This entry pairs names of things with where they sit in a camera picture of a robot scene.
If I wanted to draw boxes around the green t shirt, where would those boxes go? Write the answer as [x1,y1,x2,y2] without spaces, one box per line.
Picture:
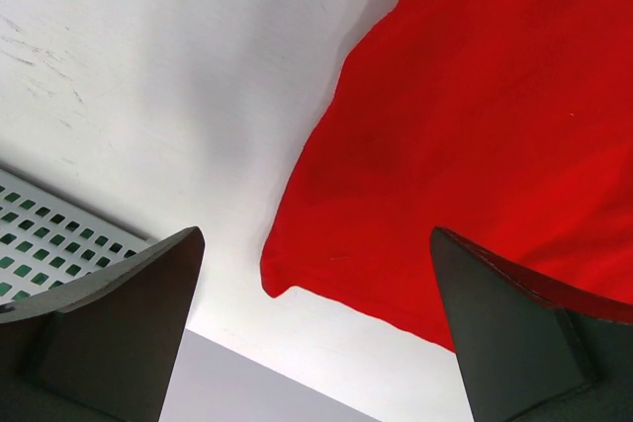
[0,184,137,300]

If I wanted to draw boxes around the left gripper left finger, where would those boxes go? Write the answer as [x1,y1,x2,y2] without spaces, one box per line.
[1,226,205,421]

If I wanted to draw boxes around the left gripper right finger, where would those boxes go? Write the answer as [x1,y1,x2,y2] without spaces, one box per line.
[430,227,632,422]

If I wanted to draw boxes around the red t shirt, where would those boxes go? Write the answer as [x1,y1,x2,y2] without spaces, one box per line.
[260,0,632,348]

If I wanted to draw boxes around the white plastic basket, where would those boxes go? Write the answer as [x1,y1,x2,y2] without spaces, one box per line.
[0,167,152,305]

